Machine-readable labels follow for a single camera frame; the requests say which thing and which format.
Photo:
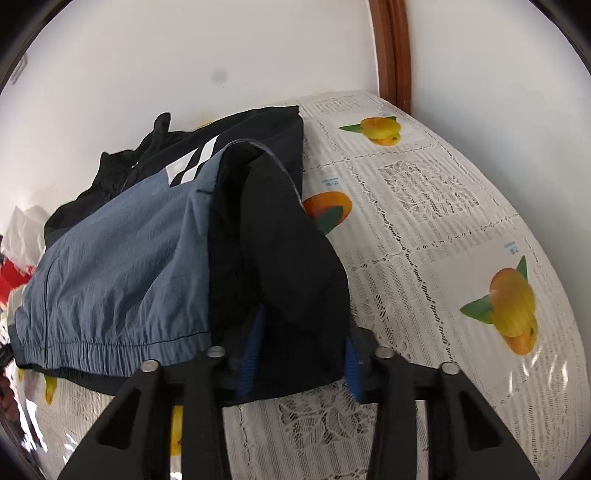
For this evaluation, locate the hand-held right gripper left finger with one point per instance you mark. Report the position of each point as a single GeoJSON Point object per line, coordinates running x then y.
{"type": "Point", "coordinates": [251, 357]}

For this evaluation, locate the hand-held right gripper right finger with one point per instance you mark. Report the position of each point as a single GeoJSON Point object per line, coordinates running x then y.
{"type": "Point", "coordinates": [352, 374]}

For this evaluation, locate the black white blue jacket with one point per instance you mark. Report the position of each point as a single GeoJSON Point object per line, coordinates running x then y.
{"type": "Point", "coordinates": [115, 277]}

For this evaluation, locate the fruit print tablecloth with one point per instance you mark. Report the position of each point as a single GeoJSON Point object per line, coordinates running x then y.
{"type": "Point", "coordinates": [415, 207]}

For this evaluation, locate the red paper bag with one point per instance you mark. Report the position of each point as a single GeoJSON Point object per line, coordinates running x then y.
{"type": "Point", "coordinates": [14, 277]}

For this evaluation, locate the white plastic shopping bag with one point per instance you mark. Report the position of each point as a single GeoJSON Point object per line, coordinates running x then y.
{"type": "Point", "coordinates": [23, 230]}

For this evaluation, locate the brown wooden door frame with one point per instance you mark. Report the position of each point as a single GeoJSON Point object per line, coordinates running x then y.
{"type": "Point", "coordinates": [392, 50]}

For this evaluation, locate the white wall light switch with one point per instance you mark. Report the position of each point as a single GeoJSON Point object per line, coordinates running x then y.
{"type": "Point", "coordinates": [19, 69]}

